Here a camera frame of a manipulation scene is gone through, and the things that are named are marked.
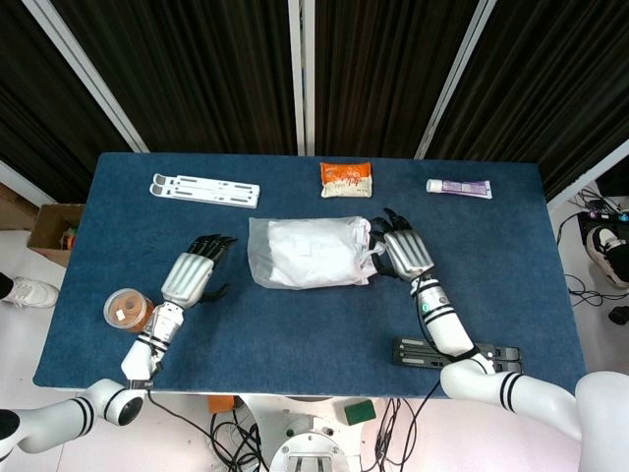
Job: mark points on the cardboard box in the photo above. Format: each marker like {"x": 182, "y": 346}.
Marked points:
{"x": 54, "y": 233}

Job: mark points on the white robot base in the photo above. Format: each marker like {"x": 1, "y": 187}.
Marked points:
{"x": 308, "y": 437}

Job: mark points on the white garment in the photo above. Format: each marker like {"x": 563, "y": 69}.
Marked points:
{"x": 314, "y": 253}

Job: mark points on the blue carpeted table top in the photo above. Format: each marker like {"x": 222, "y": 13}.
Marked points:
{"x": 304, "y": 305}

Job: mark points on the clear jar with orange contents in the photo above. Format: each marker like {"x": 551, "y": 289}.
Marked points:
{"x": 128, "y": 311}

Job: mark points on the orange white snack packet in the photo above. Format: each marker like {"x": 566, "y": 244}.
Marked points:
{"x": 346, "y": 180}

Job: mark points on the green block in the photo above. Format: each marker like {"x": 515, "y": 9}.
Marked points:
{"x": 359, "y": 411}

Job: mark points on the black white sneaker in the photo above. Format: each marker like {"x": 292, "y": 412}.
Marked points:
{"x": 608, "y": 253}

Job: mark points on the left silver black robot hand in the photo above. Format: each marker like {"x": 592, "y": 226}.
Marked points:
{"x": 189, "y": 278}

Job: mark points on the black folding laptop stand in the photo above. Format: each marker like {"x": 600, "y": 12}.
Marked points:
{"x": 417, "y": 355}

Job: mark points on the orange block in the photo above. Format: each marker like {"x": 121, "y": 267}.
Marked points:
{"x": 221, "y": 403}

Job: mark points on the clear plastic bag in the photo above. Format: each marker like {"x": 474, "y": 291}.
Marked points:
{"x": 308, "y": 252}

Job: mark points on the purple white tube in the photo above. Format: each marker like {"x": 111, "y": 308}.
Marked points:
{"x": 459, "y": 188}

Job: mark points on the white folding laptop stand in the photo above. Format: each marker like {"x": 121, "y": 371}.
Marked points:
{"x": 205, "y": 190}

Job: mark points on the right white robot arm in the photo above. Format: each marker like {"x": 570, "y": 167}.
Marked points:
{"x": 472, "y": 364}

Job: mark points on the small black floor object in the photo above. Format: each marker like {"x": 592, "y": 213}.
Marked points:
{"x": 619, "y": 314}

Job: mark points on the black electronic device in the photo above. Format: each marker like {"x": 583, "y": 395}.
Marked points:
{"x": 602, "y": 218}

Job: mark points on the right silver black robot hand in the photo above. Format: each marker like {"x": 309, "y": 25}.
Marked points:
{"x": 408, "y": 251}

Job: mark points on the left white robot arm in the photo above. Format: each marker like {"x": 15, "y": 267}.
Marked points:
{"x": 108, "y": 388}

